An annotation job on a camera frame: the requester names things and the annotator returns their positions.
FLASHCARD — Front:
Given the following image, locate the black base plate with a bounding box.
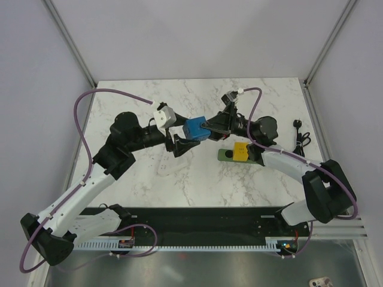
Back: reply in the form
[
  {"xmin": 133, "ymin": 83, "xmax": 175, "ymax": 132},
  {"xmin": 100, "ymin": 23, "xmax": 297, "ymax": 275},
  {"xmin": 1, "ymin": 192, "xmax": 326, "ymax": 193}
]
[{"xmin": 80, "ymin": 206, "xmax": 312, "ymax": 248}]

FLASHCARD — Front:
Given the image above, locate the green power strip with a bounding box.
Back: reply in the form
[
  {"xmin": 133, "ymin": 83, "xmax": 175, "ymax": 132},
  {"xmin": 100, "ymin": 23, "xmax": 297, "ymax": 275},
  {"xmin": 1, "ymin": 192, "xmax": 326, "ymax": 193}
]
[{"xmin": 217, "ymin": 149, "xmax": 263, "ymax": 166}]

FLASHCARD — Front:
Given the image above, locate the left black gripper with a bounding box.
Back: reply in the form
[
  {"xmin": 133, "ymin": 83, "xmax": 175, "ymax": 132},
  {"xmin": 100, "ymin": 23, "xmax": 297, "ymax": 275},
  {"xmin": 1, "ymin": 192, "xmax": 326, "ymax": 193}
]
[{"xmin": 127, "ymin": 112, "xmax": 200, "ymax": 157}]

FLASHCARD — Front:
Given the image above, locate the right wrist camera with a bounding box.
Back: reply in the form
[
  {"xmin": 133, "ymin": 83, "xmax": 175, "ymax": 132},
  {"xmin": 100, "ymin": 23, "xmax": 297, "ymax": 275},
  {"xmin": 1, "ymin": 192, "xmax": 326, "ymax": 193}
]
[{"xmin": 221, "ymin": 91, "xmax": 238, "ymax": 105}]

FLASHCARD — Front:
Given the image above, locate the right aluminium frame post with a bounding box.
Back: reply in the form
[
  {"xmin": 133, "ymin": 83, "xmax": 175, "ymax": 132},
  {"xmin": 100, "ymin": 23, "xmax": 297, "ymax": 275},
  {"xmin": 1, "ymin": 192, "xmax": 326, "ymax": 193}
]
[{"xmin": 302, "ymin": 0, "xmax": 359, "ymax": 87}]

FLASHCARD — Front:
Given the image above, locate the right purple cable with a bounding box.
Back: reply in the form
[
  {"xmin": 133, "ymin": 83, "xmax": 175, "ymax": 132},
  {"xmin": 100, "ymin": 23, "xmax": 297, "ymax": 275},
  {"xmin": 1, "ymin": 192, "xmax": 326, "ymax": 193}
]
[{"xmin": 238, "ymin": 87, "xmax": 359, "ymax": 221}]

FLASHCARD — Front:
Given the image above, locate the white cable duct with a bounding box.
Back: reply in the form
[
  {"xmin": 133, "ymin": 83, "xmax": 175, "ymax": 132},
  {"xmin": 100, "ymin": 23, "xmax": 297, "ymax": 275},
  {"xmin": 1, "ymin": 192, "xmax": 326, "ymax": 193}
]
[{"xmin": 74, "ymin": 237, "xmax": 280, "ymax": 252}]

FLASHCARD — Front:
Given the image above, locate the left aluminium frame post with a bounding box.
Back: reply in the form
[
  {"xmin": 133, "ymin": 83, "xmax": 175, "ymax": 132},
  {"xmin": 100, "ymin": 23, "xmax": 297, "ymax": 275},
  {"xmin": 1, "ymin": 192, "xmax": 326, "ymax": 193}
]
[{"xmin": 41, "ymin": 0, "xmax": 98, "ymax": 90}]

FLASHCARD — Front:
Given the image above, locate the aluminium frame post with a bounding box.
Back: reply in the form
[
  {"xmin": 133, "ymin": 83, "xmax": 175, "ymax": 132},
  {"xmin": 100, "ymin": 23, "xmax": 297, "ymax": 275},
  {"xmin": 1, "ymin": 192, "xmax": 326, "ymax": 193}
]
[
  {"xmin": 41, "ymin": 0, "xmax": 98, "ymax": 90},
  {"xmin": 302, "ymin": 0, "xmax": 359, "ymax": 87}
]

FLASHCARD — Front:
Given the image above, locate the white power strip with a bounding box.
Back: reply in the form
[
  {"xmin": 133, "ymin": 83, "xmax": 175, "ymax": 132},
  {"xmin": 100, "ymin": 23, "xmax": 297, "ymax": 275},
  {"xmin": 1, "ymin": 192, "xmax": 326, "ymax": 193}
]
[{"xmin": 157, "ymin": 152, "xmax": 188, "ymax": 176}]

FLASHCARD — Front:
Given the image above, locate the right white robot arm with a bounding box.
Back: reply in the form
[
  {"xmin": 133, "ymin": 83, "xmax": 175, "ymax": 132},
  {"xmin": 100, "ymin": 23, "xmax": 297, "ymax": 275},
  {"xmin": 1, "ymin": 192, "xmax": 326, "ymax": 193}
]
[{"xmin": 201, "ymin": 103, "xmax": 357, "ymax": 236}]

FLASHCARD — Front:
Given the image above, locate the yellow cube adapter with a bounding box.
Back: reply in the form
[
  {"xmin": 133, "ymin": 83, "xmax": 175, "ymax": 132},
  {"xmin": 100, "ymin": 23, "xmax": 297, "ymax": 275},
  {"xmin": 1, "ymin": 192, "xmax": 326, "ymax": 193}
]
[{"xmin": 233, "ymin": 142, "xmax": 248, "ymax": 162}]

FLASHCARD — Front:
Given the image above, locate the black power strip cord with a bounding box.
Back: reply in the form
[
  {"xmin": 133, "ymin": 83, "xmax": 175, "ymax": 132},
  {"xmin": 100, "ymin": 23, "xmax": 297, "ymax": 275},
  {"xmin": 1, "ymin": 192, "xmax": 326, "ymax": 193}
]
[{"xmin": 291, "ymin": 119, "xmax": 312, "ymax": 156}]

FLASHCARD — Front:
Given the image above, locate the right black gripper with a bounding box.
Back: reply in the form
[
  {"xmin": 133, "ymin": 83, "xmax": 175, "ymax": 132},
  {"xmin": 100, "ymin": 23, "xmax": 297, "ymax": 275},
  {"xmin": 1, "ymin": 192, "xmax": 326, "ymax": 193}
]
[{"xmin": 194, "ymin": 102, "xmax": 258, "ymax": 142}]

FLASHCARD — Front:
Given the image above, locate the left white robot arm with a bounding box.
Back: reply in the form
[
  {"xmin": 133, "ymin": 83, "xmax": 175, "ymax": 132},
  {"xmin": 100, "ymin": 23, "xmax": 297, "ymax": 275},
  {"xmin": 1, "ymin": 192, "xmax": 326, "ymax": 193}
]
[{"xmin": 20, "ymin": 112, "xmax": 200, "ymax": 266}]

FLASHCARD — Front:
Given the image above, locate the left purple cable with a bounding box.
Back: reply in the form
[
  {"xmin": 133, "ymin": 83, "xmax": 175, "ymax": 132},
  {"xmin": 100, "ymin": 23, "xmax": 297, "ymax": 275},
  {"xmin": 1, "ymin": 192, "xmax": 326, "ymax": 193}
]
[{"xmin": 19, "ymin": 88, "xmax": 155, "ymax": 273}]

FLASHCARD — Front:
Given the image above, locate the purple cable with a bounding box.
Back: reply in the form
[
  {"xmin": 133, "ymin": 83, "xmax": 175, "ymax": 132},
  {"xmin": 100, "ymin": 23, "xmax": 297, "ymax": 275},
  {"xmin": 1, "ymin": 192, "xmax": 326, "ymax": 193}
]
[
  {"xmin": 19, "ymin": 88, "xmax": 155, "ymax": 273},
  {"xmin": 238, "ymin": 87, "xmax": 359, "ymax": 221}
]

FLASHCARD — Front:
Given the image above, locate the blue cube adapter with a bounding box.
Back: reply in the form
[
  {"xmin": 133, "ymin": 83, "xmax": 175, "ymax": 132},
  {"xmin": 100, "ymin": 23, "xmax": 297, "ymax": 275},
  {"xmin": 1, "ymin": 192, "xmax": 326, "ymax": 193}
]
[{"xmin": 183, "ymin": 116, "xmax": 211, "ymax": 141}]

